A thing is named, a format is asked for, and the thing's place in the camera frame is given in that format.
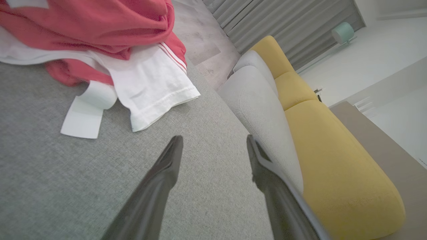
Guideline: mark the light grey back cushion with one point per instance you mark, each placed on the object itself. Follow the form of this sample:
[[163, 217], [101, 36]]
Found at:
[[260, 113], [253, 61]]

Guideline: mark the mint green lamp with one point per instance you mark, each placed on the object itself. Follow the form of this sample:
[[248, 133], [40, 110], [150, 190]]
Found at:
[[342, 32]]

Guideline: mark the grey pleated curtain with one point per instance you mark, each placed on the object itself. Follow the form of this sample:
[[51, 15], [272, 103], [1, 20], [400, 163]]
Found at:
[[283, 20]]

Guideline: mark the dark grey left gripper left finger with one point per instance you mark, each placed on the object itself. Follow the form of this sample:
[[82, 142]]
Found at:
[[151, 196]]

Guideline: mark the red and white jersey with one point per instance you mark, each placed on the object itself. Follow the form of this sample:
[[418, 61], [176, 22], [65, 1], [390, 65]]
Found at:
[[110, 36]]

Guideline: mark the large yellow sofa cushion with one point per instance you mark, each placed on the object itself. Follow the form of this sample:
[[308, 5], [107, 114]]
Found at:
[[340, 173]]

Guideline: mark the large grey sofa seat cushion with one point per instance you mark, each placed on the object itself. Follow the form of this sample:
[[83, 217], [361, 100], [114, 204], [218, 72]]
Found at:
[[66, 183]]

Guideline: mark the small yellow sofa cushion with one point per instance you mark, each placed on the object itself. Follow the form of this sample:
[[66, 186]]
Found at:
[[272, 53], [293, 88]]

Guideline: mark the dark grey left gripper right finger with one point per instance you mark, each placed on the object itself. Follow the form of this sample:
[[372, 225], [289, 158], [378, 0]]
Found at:
[[280, 203]]

